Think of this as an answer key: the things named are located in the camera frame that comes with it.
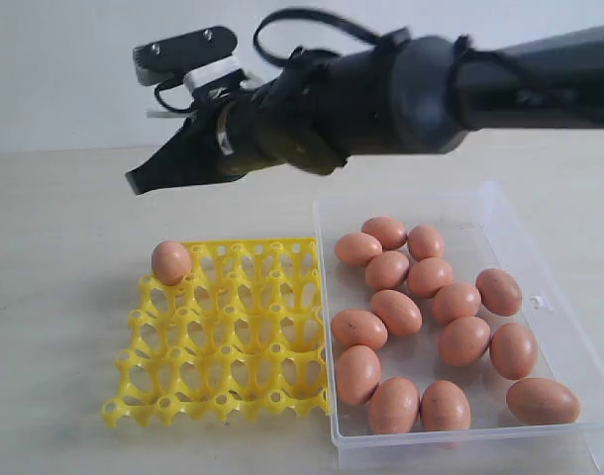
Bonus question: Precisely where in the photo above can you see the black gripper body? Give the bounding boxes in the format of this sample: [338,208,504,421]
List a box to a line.
[180,69,302,186]

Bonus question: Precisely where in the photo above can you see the brown egg one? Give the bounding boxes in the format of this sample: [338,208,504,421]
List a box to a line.
[151,240,193,286]

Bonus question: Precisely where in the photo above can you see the brown egg two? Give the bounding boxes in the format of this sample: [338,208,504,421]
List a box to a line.
[407,225,445,261]

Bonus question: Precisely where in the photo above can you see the brown egg three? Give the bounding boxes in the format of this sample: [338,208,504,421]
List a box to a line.
[407,257,453,298]

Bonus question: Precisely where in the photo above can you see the brown egg four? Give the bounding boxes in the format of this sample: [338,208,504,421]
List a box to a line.
[506,378,580,426]

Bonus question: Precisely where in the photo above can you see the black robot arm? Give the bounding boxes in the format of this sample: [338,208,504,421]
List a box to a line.
[126,26,604,195]

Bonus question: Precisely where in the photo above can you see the brown egg six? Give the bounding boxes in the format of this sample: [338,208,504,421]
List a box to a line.
[334,232,383,267]

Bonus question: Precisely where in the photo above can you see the brown egg five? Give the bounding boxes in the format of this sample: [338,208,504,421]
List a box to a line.
[361,216,407,250]

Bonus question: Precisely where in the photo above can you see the yellow plastic egg tray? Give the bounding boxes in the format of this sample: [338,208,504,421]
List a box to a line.
[101,237,331,427]

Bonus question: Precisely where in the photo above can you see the brown egg seven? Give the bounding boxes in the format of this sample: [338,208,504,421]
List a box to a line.
[364,250,410,291]

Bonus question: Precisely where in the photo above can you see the brown egg twelve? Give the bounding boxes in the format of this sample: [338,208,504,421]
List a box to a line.
[331,309,388,350]

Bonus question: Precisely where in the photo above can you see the brown egg ten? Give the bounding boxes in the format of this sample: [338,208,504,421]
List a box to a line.
[370,290,423,336]

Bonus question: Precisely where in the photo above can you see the brown egg thirteen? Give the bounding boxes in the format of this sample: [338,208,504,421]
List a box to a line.
[336,345,381,406]

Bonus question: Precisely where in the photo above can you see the brown egg nine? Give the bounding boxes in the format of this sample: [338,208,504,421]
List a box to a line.
[431,282,481,325]

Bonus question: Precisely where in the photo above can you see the clear plastic container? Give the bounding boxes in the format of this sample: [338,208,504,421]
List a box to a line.
[314,183,604,474]

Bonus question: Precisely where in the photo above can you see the brown egg eleven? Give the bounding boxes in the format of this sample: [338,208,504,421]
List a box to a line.
[438,317,491,367]

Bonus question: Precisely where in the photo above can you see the brown egg eight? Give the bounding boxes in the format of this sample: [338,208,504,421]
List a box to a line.
[475,268,523,317]

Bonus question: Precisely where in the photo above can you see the brown egg fifteen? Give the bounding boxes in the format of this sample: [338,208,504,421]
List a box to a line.
[368,377,420,434]

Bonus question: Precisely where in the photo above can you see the small white plastic clip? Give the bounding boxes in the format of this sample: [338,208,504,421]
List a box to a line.
[529,295,552,311]

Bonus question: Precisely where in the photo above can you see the brown egg sixteen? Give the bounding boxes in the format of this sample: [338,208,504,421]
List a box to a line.
[420,380,471,431]

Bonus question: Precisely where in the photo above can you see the brown egg fourteen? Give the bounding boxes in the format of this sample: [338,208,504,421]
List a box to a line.
[489,323,538,381]

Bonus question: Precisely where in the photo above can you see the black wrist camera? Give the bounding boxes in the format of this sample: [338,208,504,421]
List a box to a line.
[133,26,238,87]

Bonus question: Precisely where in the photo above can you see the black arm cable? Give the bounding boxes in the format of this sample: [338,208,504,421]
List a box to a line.
[252,9,382,68]

